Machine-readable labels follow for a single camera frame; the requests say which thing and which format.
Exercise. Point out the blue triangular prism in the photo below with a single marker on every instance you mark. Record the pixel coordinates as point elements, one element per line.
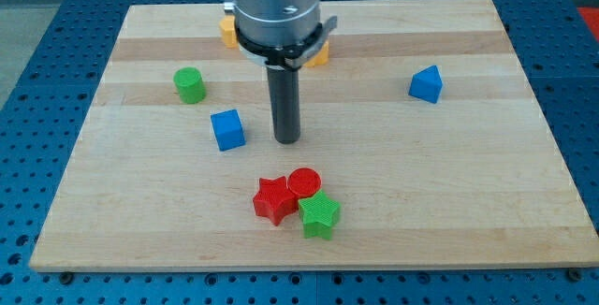
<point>427,84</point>

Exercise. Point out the green cylinder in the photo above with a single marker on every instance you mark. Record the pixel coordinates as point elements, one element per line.
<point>189,84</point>

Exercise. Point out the yellow block left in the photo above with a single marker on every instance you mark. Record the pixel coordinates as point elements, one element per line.
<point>228,32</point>

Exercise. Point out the red star block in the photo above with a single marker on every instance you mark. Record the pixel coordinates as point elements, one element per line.
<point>274,200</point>

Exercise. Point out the wooden board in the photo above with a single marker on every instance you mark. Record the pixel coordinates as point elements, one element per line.
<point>422,146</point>

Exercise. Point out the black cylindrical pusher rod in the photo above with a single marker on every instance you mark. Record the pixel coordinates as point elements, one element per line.
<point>285,104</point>

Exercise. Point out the yellow block right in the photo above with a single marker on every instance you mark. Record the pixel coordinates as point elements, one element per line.
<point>321,58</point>

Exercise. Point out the yellow block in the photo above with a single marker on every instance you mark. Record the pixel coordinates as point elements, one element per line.
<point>228,32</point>
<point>321,58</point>

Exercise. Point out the green star block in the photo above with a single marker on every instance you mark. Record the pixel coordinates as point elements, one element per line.
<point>319,214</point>

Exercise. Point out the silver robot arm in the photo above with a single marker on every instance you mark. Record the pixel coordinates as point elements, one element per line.
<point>282,36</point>

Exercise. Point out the red cylinder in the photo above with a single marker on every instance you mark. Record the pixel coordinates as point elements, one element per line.
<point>304,182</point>

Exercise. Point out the blue cube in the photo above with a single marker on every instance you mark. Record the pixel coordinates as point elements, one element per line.
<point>228,130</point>

